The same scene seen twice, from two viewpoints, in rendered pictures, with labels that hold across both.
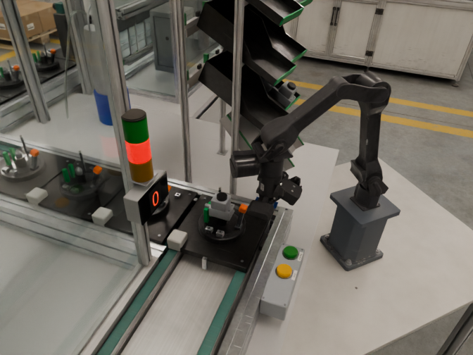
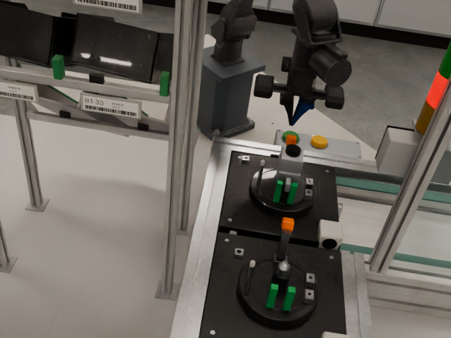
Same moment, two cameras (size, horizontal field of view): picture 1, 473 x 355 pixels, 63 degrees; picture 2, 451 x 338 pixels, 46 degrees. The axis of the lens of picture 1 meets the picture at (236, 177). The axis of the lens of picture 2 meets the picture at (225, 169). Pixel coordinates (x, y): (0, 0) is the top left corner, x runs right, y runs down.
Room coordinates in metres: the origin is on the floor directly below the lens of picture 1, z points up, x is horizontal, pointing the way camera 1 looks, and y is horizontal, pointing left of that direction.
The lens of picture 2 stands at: (1.20, 0.79, 1.72)
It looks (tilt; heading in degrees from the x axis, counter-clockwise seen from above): 40 degrees down; 252
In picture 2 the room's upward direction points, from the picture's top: 8 degrees clockwise
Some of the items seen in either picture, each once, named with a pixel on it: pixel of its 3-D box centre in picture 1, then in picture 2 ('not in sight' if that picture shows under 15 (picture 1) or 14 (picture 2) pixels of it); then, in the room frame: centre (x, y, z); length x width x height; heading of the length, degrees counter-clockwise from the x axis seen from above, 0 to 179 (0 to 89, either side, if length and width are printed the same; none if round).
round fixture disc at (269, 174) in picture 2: (222, 225); (282, 190); (0.83, 0.04, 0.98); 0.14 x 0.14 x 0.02
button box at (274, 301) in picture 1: (283, 278); (315, 152); (0.67, -0.14, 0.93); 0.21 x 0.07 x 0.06; 161
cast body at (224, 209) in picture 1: (218, 203); (290, 165); (0.83, 0.05, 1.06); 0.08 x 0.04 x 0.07; 71
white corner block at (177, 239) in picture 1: (177, 240); (329, 235); (0.76, 0.16, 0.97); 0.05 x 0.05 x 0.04; 71
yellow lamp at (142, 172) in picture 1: (141, 167); (436, 117); (0.68, 0.21, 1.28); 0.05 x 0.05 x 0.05
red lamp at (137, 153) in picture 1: (138, 148); (448, 89); (0.68, 0.21, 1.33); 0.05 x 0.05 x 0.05
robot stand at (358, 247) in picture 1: (357, 226); (223, 91); (0.86, -0.38, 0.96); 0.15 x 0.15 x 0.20; 26
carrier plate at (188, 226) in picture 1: (222, 229); (280, 197); (0.83, 0.04, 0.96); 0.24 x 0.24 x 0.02; 71
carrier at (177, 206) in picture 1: (145, 195); (281, 277); (0.91, 0.28, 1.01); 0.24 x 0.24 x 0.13; 71
